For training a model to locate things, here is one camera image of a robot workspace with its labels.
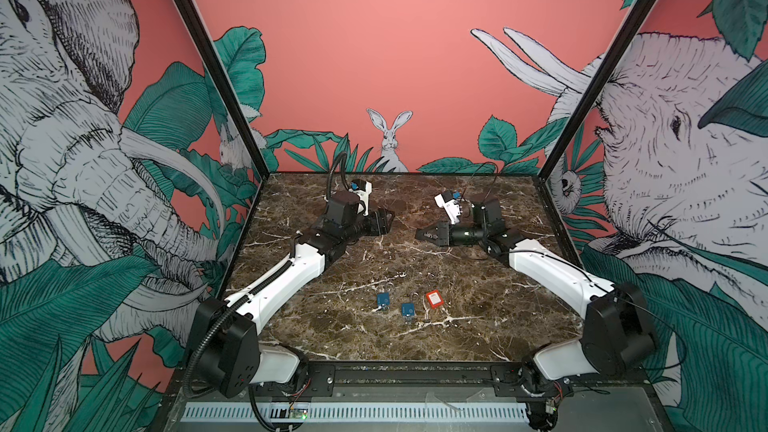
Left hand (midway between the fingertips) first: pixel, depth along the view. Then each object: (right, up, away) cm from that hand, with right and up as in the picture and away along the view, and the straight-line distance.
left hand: (390, 211), depth 80 cm
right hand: (+8, -6, -3) cm, 10 cm away
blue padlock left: (-2, -26, +8) cm, 28 cm away
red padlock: (+13, -26, +8) cm, 31 cm away
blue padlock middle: (+5, -29, +5) cm, 30 cm away
